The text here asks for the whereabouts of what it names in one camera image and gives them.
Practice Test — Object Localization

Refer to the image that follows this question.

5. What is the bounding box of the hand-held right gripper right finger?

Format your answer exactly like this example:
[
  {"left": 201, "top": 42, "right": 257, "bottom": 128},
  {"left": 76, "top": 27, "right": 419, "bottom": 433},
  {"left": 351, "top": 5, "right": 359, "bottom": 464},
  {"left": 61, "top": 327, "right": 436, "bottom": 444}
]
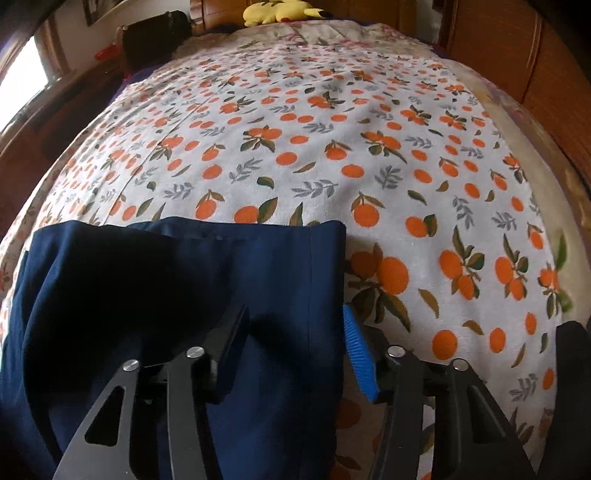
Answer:
[{"left": 342, "top": 307, "right": 536, "bottom": 480}]

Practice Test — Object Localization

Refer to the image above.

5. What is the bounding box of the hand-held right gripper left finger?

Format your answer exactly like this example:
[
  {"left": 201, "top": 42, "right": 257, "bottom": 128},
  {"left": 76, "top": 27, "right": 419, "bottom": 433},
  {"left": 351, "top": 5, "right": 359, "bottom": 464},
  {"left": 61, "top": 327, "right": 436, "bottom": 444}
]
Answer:
[{"left": 52, "top": 302, "right": 250, "bottom": 480}]

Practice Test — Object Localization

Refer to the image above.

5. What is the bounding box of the navy blue suit jacket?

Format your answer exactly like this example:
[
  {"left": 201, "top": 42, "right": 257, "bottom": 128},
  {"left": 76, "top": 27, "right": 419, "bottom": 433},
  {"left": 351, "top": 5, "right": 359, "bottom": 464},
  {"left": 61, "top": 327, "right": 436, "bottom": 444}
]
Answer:
[{"left": 0, "top": 217, "right": 348, "bottom": 480}]

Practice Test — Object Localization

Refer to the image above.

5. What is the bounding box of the person's dark clothing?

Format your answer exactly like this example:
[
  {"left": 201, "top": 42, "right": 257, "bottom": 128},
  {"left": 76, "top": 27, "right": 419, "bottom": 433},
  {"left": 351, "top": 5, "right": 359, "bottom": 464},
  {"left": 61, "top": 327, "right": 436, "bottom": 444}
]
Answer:
[{"left": 554, "top": 319, "right": 591, "bottom": 480}]

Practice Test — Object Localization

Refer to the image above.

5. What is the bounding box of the orange print white blanket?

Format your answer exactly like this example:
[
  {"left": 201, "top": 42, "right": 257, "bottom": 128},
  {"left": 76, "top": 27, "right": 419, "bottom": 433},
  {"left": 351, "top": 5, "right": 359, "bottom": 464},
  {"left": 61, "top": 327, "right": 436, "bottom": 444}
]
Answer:
[{"left": 0, "top": 41, "right": 578, "bottom": 480}]

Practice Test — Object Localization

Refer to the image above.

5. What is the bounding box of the dark backpack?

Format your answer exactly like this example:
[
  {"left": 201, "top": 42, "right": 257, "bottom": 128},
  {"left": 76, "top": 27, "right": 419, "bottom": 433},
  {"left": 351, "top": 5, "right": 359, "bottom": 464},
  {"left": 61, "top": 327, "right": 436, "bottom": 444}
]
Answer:
[{"left": 121, "top": 10, "right": 191, "bottom": 75}]

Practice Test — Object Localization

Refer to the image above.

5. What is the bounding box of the pale floral quilt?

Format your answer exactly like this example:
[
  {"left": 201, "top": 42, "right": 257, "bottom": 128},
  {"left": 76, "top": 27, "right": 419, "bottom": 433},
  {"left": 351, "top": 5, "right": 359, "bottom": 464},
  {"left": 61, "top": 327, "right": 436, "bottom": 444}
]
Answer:
[{"left": 171, "top": 21, "right": 444, "bottom": 62}]

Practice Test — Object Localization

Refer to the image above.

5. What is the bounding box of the wooden bed headboard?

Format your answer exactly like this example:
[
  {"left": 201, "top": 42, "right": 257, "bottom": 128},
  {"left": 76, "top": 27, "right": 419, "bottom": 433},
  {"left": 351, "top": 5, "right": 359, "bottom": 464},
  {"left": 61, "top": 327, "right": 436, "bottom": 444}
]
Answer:
[{"left": 189, "top": 0, "right": 444, "bottom": 35}]

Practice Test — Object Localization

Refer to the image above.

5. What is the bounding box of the yellow plush toy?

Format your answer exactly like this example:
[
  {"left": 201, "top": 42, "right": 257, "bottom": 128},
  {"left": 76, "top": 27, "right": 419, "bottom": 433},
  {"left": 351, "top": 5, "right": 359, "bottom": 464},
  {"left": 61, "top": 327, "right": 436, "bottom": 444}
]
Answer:
[{"left": 243, "top": 0, "right": 331, "bottom": 27}]

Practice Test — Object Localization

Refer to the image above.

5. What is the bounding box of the wooden slatted wardrobe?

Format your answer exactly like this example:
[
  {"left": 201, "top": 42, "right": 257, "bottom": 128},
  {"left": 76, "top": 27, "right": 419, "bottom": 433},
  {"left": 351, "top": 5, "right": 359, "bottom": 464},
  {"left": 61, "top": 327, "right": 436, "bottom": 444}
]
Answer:
[{"left": 438, "top": 0, "right": 591, "bottom": 195}]

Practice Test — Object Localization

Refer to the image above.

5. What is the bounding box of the window with wooden frame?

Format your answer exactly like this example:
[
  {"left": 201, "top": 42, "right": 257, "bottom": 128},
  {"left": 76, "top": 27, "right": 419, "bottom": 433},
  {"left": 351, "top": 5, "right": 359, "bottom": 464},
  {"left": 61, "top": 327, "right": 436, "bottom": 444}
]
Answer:
[{"left": 0, "top": 32, "right": 52, "bottom": 136}]

